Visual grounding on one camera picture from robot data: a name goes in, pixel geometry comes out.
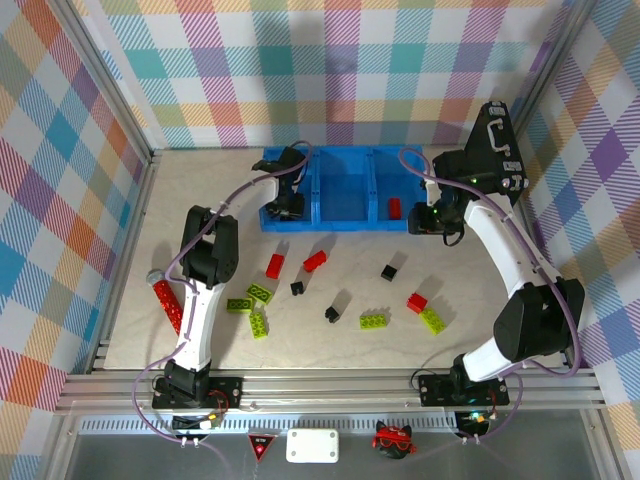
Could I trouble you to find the aluminium frame cross rail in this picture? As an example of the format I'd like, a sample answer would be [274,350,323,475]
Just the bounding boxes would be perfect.
[53,369,607,416]

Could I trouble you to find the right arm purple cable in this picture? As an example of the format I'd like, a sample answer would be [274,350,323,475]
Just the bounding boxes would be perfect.
[398,147,584,451]

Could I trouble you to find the small circuit board with wires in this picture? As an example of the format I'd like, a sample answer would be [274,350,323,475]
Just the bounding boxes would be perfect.
[455,409,492,437]
[171,412,225,435]

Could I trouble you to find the white vented strip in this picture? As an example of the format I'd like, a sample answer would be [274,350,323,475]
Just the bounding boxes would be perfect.
[78,417,461,436]

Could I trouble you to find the aluminium corner post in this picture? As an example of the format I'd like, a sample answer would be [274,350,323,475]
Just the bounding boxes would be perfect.
[509,0,601,134]
[49,0,162,169]

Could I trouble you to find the red glitter cylinder silver cap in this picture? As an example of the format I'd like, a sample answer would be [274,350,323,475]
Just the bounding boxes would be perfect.
[146,269,185,337]

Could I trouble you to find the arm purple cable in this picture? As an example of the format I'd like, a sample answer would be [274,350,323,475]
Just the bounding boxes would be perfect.
[130,140,315,474]
[398,147,584,451]

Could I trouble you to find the red triangle warning sign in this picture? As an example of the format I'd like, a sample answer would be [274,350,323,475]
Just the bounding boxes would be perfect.
[247,433,278,464]

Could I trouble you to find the grey metal shelf panel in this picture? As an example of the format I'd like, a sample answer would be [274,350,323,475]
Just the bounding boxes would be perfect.
[64,433,601,480]

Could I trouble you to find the black briefcase with silver handle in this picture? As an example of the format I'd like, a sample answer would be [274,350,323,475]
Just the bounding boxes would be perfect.
[463,101,530,204]

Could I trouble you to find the white rectangular box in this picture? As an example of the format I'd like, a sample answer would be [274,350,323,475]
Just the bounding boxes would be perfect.
[285,428,340,464]

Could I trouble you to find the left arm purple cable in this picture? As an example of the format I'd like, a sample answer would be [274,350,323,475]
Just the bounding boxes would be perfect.
[130,140,315,474]

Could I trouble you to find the black cat figurine red sunglasses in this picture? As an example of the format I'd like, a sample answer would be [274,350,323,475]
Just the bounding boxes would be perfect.
[373,420,417,459]

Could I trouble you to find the blue three-compartment bin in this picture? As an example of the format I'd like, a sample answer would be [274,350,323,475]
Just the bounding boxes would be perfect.
[258,144,425,234]

